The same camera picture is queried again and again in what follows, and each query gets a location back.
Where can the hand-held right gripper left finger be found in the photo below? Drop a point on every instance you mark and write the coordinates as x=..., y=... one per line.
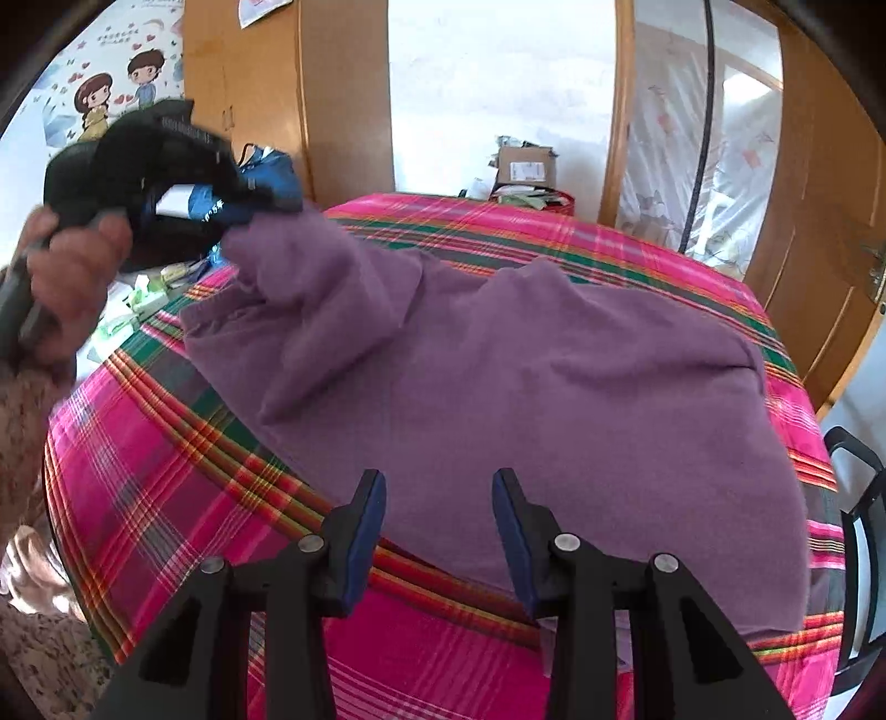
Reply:
x=363, y=540

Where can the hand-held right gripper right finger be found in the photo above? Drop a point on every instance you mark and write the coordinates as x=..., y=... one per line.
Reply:
x=509, y=533

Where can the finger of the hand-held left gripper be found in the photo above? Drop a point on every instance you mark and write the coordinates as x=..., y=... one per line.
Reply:
x=228, y=204

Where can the purple fleece pants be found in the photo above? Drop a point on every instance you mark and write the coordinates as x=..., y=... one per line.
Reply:
x=484, y=388

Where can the person's left forearm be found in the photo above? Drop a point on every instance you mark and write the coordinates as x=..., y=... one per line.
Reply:
x=28, y=429

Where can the person's left hand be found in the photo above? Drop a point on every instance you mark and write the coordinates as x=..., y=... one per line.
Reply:
x=76, y=277

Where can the green white tissue pack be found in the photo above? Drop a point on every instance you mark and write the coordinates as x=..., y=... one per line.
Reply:
x=118, y=331
x=149, y=294

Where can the wooden wardrobe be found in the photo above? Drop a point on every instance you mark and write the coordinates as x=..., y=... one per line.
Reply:
x=277, y=83

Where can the pink plaid bed sheet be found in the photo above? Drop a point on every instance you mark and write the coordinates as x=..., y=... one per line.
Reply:
x=173, y=498

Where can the white paper sheet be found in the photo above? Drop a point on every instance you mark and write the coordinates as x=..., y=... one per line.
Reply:
x=266, y=12

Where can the cardboard box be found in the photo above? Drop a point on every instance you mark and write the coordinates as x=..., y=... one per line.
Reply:
x=526, y=166

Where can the brown fluffy blanket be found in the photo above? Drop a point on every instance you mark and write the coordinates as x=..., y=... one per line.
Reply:
x=34, y=568

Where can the person's floral garment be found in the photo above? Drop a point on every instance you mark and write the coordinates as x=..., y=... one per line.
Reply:
x=48, y=664

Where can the black mesh office chair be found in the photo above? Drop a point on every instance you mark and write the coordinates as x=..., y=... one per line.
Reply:
x=837, y=443

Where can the clear plastic door curtain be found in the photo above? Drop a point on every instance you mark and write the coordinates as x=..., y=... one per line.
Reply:
x=664, y=138

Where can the metal door lock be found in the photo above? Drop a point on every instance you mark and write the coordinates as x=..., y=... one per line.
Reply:
x=878, y=273

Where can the wooden door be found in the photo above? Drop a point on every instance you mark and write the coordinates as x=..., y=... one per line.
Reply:
x=824, y=173

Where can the cartoon wall poster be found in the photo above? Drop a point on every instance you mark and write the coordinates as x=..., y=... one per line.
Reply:
x=97, y=76

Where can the wooden door frame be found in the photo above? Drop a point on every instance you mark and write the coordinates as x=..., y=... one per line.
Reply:
x=619, y=104

